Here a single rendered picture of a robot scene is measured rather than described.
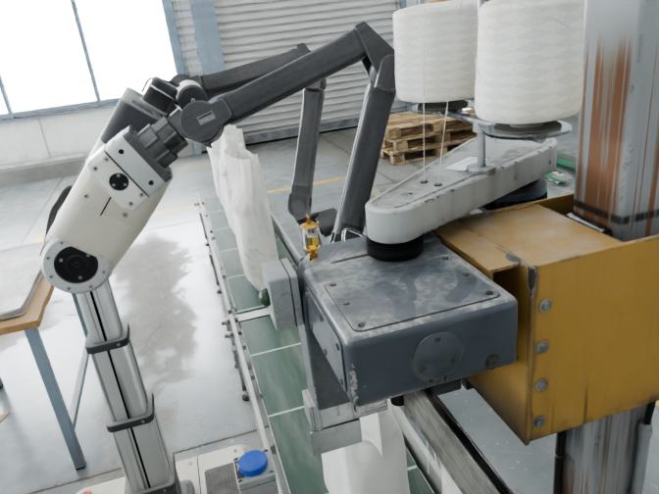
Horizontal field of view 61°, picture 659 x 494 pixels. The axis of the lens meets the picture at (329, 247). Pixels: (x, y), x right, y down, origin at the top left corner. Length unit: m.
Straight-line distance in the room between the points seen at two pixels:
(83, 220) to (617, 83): 1.08
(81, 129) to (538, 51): 7.93
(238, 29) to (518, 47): 7.65
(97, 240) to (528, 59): 1.02
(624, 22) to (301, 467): 1.50
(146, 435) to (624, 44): 1.50
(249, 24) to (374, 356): 7.81
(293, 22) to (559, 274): 7.78
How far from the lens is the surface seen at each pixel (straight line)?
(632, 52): 0.93
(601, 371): 1.01
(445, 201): 0.89
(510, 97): 0.79
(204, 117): 1.12
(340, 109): 8.72
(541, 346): 0.89
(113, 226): 1.36
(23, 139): 8.62
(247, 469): 1.24
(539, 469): 2.44
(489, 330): 0.75
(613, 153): 0.97
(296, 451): 1.96
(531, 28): 0.78
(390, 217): 0.82
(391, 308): 0.72
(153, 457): 1.83
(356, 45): 1.17
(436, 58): 0.99
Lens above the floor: 1.69
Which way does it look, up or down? 23 degrees down
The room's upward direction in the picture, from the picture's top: 7 degrees counter-clockwise
